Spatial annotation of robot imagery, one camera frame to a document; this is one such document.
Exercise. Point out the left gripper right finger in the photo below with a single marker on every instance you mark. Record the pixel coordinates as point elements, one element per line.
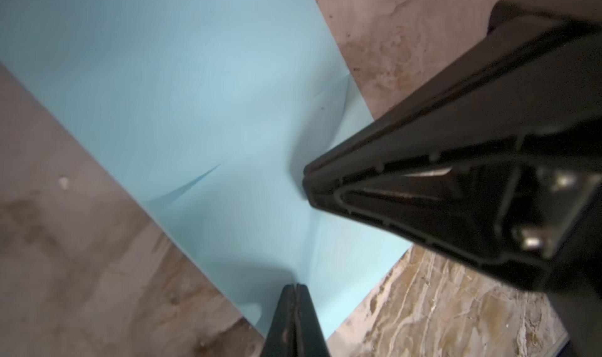
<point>310,341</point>

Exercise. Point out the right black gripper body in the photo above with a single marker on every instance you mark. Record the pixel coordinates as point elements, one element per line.
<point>555,9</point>

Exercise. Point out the light blue paper sheet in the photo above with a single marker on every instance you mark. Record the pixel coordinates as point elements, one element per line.
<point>206,112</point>

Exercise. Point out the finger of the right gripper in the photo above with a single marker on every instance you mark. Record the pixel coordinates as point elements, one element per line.
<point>495,163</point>

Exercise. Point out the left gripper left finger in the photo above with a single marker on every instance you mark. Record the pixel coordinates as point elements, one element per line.
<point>281,338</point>

